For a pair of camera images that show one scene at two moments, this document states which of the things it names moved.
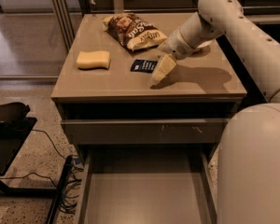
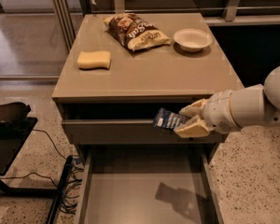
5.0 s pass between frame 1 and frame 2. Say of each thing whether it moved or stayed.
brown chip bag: stayed
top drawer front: stayed
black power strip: stayed
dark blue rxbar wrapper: moved
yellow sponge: stayed
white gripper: moved
